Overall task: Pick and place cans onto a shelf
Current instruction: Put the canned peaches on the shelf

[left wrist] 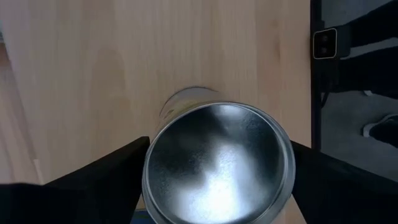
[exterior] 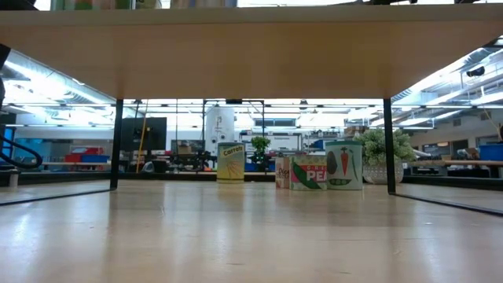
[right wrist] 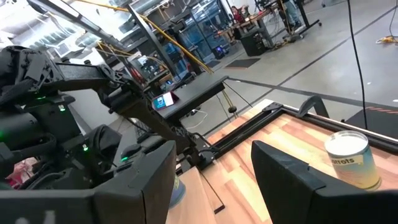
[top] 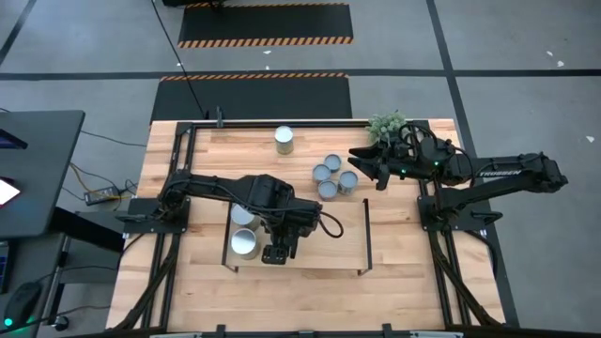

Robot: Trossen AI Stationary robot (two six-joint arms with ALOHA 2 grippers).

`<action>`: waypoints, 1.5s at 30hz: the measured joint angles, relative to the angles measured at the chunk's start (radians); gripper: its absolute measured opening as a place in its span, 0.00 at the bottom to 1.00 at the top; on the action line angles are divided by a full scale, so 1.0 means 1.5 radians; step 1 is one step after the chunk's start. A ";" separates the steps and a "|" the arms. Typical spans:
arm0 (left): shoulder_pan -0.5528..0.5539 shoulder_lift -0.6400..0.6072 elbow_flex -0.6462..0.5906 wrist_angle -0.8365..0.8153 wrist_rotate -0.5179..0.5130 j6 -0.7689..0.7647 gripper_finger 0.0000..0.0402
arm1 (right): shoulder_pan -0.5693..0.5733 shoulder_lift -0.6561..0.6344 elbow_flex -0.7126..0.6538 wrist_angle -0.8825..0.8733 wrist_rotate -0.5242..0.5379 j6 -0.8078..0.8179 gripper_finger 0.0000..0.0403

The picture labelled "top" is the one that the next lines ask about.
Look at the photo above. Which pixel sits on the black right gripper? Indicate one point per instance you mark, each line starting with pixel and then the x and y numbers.
pixel 401 162

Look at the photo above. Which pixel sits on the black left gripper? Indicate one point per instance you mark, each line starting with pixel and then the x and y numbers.
pixel 282 235

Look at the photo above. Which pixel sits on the silver labelled tin can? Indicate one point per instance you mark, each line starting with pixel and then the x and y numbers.
pixel 348 180
pixel 321 173
pixel 333 162
pixel 284 136
pixel 240 217
pixel 327 189
pixel 244 241

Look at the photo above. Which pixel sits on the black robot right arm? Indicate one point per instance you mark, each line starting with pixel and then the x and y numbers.
pixel 497 173

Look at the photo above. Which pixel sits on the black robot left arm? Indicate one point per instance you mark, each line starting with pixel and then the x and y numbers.
pixel 211 185

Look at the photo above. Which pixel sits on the potted green artificial plant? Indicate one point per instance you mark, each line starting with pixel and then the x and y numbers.
pixel 382 124

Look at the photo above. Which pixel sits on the black orange-striped floor mat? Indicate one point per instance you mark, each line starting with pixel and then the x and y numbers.
pixel 263 23
pixel 253 98

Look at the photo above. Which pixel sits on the black desk leg base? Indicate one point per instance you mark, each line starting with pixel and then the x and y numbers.
pixel 94 235

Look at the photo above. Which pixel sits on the black power adapter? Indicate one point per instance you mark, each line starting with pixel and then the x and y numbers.
pixel 101 195

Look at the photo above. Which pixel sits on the black desk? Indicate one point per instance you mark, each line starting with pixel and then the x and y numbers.
pixel 47 164

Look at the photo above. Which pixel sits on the black computer mouse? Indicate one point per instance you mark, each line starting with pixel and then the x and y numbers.
pixel 21 302

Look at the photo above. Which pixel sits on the dark keyboard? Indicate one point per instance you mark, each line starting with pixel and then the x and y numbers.
pixel 4 267

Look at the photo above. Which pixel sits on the black aluminium table frame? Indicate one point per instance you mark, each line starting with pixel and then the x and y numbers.
pixel 263 125

